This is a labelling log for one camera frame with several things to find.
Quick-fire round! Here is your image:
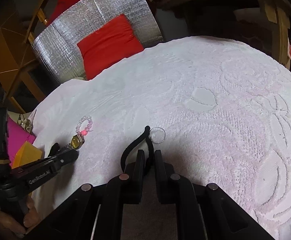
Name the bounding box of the gold face metal wristwatch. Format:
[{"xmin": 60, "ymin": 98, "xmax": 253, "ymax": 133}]
[{"xmin": 59, "ymin": 134, "xmax": 85, "ymax": 152}]

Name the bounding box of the black elastic hair tie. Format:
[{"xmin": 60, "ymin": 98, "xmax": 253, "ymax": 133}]
[{"xmin": 120, "ymin": 125, "xmax": 155, "ymax": 172}]

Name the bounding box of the person left hand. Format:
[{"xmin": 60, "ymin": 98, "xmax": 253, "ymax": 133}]
[{"xmin": 0, "ymin": 196, "xmax": 41, "ymax": 239}]

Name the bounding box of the orange cardboard box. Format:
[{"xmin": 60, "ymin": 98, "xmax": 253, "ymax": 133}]
[{"xmin": 12, "ymin": 141, "xmax": 43, "ymax": 168}]

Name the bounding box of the magenta pillow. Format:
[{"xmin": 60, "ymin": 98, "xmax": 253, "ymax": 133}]
[{"xmin": 7, "ymin": 117, "xmax": 36, "ymax": 165}]

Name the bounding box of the crumpled beige cloth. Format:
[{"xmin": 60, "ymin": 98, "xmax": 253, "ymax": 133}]
[{"xmin": 17, "ymin": 114, "xmax": 33, "ymax": 133}]

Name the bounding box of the wooden chair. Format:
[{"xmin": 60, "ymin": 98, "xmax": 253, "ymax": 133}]
[{"xmin": 7, "ymin": 0, "xmax": 57, "ymax": 113}]

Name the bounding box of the white embossed bedspread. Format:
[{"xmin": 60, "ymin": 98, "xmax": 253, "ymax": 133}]
[{"xmin": 32, "ymin": 37, "xmax": 291, "ymax": 239}]

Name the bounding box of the silver foil insulation panel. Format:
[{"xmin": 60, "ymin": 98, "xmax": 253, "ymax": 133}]
[{"xmin": 31, "ymin": 0, "xmax": 164, "ymax": 84}]

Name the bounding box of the red square cushion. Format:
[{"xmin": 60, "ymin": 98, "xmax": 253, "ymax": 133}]
[{"xmin": 77, "ymin": 14, "xmax": 144, "ymax": 80}]

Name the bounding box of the wooden table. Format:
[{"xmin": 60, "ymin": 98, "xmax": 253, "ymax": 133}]
[{"xmin": 157, "ymin": 0, "xmax": 291, "ymax": 68}]

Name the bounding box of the pink pearl bead bracelet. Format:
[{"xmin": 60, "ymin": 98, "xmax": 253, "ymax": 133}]
[{"xmin": 75, "ymin": 115, "xmax": 93, "ymax": 136}]

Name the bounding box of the clear plastic ring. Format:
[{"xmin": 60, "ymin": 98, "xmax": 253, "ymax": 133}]
[{"xmin": 149, "ymin": 127, "xmax": 167, "ymax": 145}]

